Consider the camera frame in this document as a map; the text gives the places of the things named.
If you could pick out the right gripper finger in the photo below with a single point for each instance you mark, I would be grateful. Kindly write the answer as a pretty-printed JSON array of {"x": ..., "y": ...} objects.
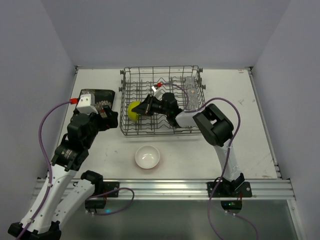
[
  {"x": 143, "y": 109},
  {"x": 149, "y": 100}
]

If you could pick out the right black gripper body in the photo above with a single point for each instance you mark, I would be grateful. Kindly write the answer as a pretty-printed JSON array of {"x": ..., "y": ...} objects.
[{"x": 149, "y": 105}]

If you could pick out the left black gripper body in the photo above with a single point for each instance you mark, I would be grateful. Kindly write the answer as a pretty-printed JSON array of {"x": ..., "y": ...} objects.
[{"x": 108, "y": 119}]

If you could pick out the yellow-green bowl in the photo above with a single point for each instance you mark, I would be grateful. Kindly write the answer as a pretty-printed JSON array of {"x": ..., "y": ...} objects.
[{"x": 133, "y": 116}]

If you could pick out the clear glass cup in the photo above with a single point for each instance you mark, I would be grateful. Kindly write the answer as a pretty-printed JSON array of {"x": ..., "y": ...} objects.
[
  {"x": 190, "y": 82},
  {"x": 193, "y": 104},
  {"x": 192, "y": 92}
]

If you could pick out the black floral square plate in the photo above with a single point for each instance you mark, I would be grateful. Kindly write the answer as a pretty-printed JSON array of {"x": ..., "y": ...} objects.
[{"x": 102, "y": 97}]

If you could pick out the orange bowl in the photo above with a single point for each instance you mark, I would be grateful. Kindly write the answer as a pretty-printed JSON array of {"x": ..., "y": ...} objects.
[{"x": 147, "y": 157}]

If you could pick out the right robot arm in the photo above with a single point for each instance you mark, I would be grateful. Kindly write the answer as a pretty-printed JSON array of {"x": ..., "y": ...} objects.
[{"x": 216, "y": 128}]

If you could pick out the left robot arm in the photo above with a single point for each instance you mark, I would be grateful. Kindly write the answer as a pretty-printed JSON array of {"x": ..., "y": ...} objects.
[{"x": 50, "y": 211}]

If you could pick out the grey wire dish rack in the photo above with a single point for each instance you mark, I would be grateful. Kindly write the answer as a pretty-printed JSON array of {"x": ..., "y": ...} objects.
[{"x": 136, "y": 85}]

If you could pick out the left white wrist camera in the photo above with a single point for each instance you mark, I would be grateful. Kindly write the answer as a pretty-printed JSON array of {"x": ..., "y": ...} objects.
[{"x": 86, "y": 104}]

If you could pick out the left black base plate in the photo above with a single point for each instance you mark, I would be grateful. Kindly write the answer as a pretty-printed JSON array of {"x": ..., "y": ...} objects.
[{"x": 110, "y": 186}]

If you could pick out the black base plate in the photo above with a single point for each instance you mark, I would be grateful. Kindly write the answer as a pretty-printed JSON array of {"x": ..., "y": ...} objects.
[
  {"x": 110, "y": 186},
  {"x": 239, "y": 188}
]

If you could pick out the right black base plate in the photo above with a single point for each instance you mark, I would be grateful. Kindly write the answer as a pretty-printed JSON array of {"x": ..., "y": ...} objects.
[{"x": 239, "y": 188}]

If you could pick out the aluminium mounting rail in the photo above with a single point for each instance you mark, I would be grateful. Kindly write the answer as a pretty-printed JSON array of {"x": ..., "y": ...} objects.
[{"x": 196, "y": 189}]

